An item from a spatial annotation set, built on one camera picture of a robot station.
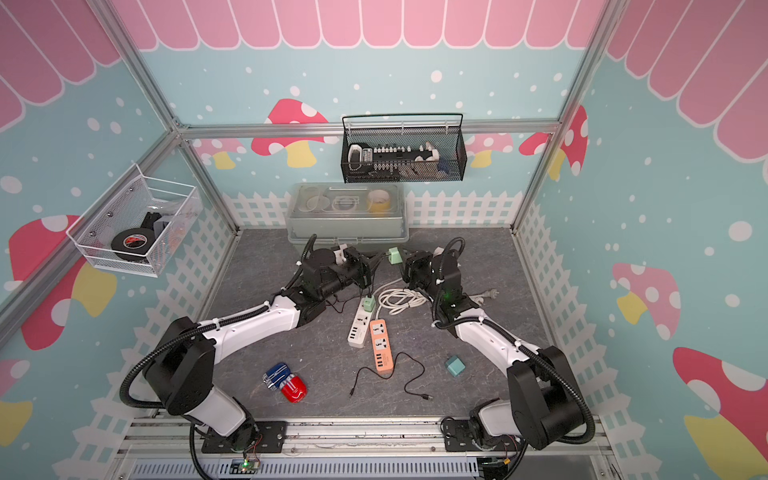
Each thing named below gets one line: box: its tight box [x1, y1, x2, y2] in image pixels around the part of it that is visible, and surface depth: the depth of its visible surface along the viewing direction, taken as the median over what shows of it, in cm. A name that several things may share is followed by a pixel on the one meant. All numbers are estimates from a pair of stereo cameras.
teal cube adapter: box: [446, 355, 466, 377], surface depth 85 cm
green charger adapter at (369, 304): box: [363, 295, 376, 313], surface depth 94 cm
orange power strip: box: [370, 319, 394, 374], surface depth 89 cm
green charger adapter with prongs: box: [386, 246, 403, 265], surface depth 81 cm
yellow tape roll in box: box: [368, 189, 390, 213], surface depth 105 cm
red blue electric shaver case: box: [263, 362, 308, 403], surface depth 82 cm
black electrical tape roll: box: [111, 228, 157, 262], surface depth 70 cm
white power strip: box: [347, 298, 373, 348], surface depth 92 cm
